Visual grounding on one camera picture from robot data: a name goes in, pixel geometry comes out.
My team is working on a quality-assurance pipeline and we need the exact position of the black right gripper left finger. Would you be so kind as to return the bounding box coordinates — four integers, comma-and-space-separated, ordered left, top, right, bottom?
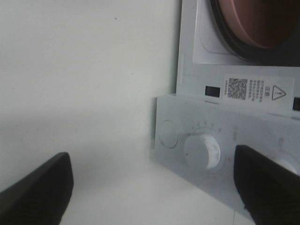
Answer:
0, 152, 74, 225

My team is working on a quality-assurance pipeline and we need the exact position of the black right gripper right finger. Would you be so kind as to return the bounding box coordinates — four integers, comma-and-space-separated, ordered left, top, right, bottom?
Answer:
233, 145, 300, 225

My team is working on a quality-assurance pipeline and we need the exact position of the white microwave knob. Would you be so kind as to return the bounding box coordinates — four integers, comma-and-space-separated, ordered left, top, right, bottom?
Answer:
275, 154, 300, 176
184, 133, 221, 171

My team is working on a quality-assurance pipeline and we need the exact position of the pink plate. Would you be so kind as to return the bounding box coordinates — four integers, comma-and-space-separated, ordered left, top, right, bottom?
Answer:
217, 0, 300, 49

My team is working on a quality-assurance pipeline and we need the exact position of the white microwave oven body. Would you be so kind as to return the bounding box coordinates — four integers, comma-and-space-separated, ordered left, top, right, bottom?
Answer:
155, 0, 300, 211

